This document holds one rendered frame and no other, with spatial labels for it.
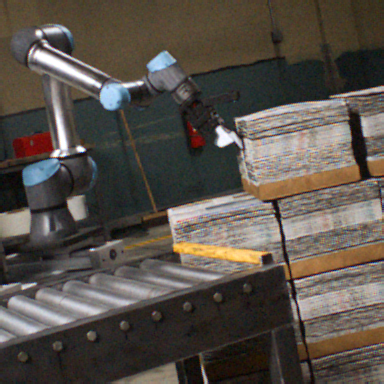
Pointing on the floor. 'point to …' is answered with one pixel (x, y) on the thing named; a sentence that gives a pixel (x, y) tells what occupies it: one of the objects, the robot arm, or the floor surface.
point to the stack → (344, 323)
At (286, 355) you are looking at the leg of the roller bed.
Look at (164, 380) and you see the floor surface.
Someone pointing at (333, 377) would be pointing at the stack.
